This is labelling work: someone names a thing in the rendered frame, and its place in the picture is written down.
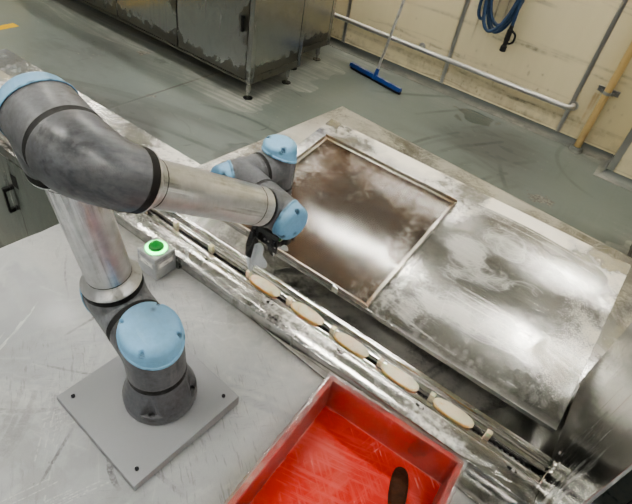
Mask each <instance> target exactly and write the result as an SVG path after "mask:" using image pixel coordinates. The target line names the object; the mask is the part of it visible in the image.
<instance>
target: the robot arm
mask: <svg viewBox="0 0 632 504"><path fill-rule="evenodd" d="M0 132H1V133H2V134H4V135H5V136H6V138H7V139H8V141H9V143H10V145H11V147H12V149H13V151H14V153H15V155H16V157H17V159H18V161H19V163H20V165H21V167H22V169H23V171H24V173H25V175H26V178H27V179H28V181H29V182H30V183H31V184H32V185H34V186H35V187H37V188H40V189H44V190H45V193H46V195H47V197H48V199H49V201H50V204H51V206H52V208H53V210H54V212H55V215H56V217H57V219H58V221H59V223H60V226H61V228H62V230H63V232H64V234H65V237H66V239H67V241H68V243H69V245H70V248H71V250H72V252H73V254H74V256H75V259H76V261H77V263H78V265H79V267H80V270H81V272H82V275H81V278H80V282H79V287H80V288H79V290H80V296H81V299H82V302H83V304H84V306H85V308H86V309H87V310H88V311H89V312H90V313H91V314H92V316H93V317H94V319H95V320H96V322H97V323H98V325H99V326H100V328H101V329H102V331H103V332H104V334H105V335H106V337H107V338H108V340H109V341H110V343H111V344H112V346H113V347H114V349H115V350H116V352H117V353H118V355H119V356H120V358H121V360H122V362H123V364H124V367H125V372H126V376H127V377H126V379H125V381H124V384H123V389H122V398H123V402H124V406H125V408H126V410H127V412H128V413H129V415H130V416H131V417H132V418H134V419H135V420H137V421H138V422H141V423H143V424H147V425H163V424H168V423H171V422H173V421H175V420H177V419H179V418H180V417H182V416H183V415H184V414H186V413H187V412H188V411H189V409H190V408H191V407H192V405H193V403H194V401H195V399H196V396H197V380H196V376H195V374H194V372H193V370H192V368H191V367H190V366H189V365H188V363H187V362H186V352H185V331H184V327H183V325H182V322H181V320H180V318H179V316H178V315H177V313H176V312H175V311H174V310H173V309H172V308H170V307H169V306H167V305H165V304H159V302H158V301H157V300H156V299H155V297H154V296H153V295H152V294H151V292H150V291H149V289H148V287H147V285H146V282H145V279H144V276H143V273H142V270H141V267H140V266H139V264H138V263H137V262H136V261H134V260H133V259H131V258H129V257H128V254H127V251H126V248H125V245H124V242H123V239H122V236H121V233H120V230H119V227H118V224H117V221H116V218H115V215H114V213H113V210H115V211H121V212H127V213H134V214H141V213H144V212H146V211H148V210H149V209H154V210H161V211H167V212H173V213H179V214H185V215H191V216H197V217H204V218H210V219H216V220H222V221H228V222H234V223H240V224H246V225H252V229H251V231H250V234H249V236H248V239H247V242H246V248H245V255H246V262H247V266H248V270H249V271H250V272H252V270H253V267H254V266H257V267H260V268H266V267H267V261H266V260H265V258H264V257H263V251H264V246H263V245H262V244H261V243H258V239H259V240H261V242H263V243H264V244H266V246H268V251H269V252H270V254H271V255H272V256H274V254H277V248H278V249H281V250H284V251H288V247H287V245H288V244H290V243H291V240H292V241H294V239H295V236H297V235H298V234H299V233H300V232H301V231H302V230H303V228H304V226H305V225H306V223H307V219H308V214H307V211H306V209H305V208H304V207H303V206H302V205H301V204H300V203H299V202H298V200H297V199H294V198H293V197H292V196H291V192H292V185H293V179H294V173H295V166H296V163H297V144H296V142H295V141H294V140H293V139H291V138H290V137H288V136H285V135H280V134H274V135H269V136H267V137H266V138H265V139H264V140H263V145H262V146H261V149H262V150H261V151H257V152H255V153H252V154H249V155H246V156H242V157H239V158H236V159H232V160H227V161H225V162H223V163H220V164H218V165H215V166H214V167H213V168H212V169H211V171H210V172H209V171H205V170H202V169H198V168H194V167H191V166H187V165H183V164H179V163H176V162H172V161H168V160H164V159H161V158H159V156H158V154H157V153H156V152H155V151H154V150H152V149H150V148H148V147H144V146H141V145H138V144H135V143H133V142H131V141H129V140H128V139H126V138H125V137H123V136H122V135H120V134H119V133H118V132H116V131H115V130H114V129H113V128H111V127H110V126H109V125H108V124H107V123H106V122H105V121H104V120H103V119H102V118H101V117H100V116H99V115H98V114H97V113H96V112H95V111H94V110H93V109H92V108H91V107H90V106H89V104H88V103H87V102H86V101H85V100H84V99H83V98H82V97H81V96H80V95H79V93H78V92H77V90H76V89H75V88H74V87H73V86H72V85H71V84H69V83H67V82H65V81H64V80H63V79H61V78H60V77H58V76H56V75H54V74H51V73H47V72H38V71H35V72H27V73H22V74H19V75H17V76H15V77H13V78H11V79H9V80H8V81H7V82H5V83H4V84H3V85H2V86H1V87H0Z"/></svg>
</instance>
